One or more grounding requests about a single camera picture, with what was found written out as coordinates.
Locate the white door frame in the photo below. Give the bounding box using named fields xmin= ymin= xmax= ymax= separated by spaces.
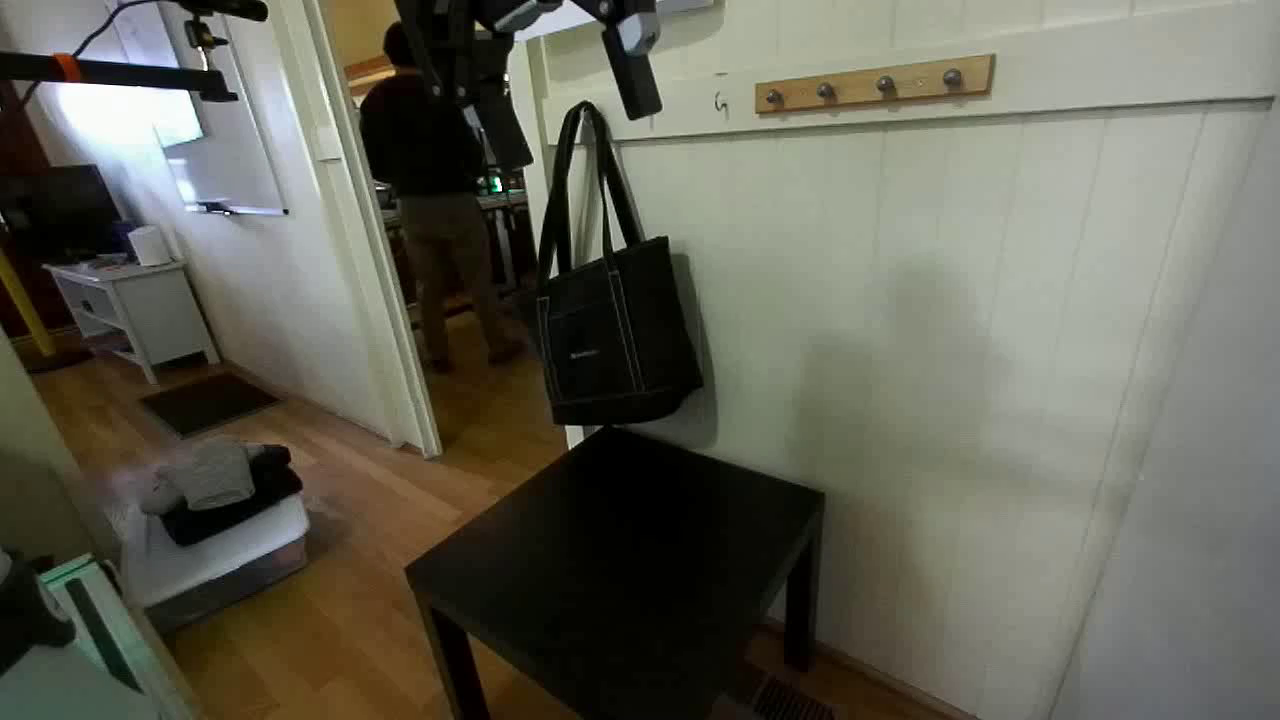
xmin=268 ymin=0 xmax=449 ymax=462

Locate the white green striped box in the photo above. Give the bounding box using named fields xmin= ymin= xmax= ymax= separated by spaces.
xmin=34 ymin=551 xmax=175 ymax=702

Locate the wooden coat rack with pegs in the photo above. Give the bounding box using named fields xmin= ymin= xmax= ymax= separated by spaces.
xmin=751 ymin=54 xmax=999 ymax=122

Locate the dark monitor screen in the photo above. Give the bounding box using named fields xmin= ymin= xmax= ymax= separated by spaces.
xmin=0 ymin=159 xmax=130 ymax=270

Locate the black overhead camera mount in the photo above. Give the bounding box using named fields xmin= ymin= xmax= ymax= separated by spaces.
xmin=166 ymin=0 xmax=273 ymax=54

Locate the white item on cabinet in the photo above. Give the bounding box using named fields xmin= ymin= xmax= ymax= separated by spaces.
xmin=122 ymin=219 xmax=181 ymax=270

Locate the black tote bag white stitching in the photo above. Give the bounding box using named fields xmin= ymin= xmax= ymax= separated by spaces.
xmin=532 ymin=102 xmax=706 ymax=430

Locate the black lumpy object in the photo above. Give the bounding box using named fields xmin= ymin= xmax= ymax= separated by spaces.
xmin=0 ymin=548 xmax=81 ymax=679

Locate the black horizontal stand bar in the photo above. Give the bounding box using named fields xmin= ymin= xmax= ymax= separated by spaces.
xmin=0 ymin=50 xmax=238 ymax=103

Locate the person in dark sweater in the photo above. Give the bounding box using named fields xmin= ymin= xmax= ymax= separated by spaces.
xmin=357 ymin=21 xmax=526 ymax=378

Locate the white flat storage box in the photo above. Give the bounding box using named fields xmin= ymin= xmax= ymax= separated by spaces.
xmin=115 ymin=494 xmax=315 ymax=617

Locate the dark door mat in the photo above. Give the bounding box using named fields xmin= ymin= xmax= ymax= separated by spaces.
xmin=140 ymin=368 xmax=282 ymax=439

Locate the white small cabinet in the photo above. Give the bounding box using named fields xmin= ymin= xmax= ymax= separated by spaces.
xmin=43 ymin=255 xmax=219 ymax=389

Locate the wall whiteboard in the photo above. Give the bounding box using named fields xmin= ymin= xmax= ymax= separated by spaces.
xmin=165 ymin=54 xmax=291 ymax=219

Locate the grey folded cloth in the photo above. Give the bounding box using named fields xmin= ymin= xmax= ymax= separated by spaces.
xmin=140 ymin=439 xmax=259 ymax=520

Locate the black folded cloth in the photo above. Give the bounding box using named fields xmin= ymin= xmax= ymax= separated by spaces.
xmin=156 ymin=439 xmax=307 ymax=548

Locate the dark floor vent grille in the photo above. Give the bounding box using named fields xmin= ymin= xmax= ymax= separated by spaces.
xmin=743 ymin=671 xmax=836 ymax=720

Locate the black square side table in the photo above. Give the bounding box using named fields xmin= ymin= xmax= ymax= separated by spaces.
xmin=405 ymin=426 xmax=828 ymax=720

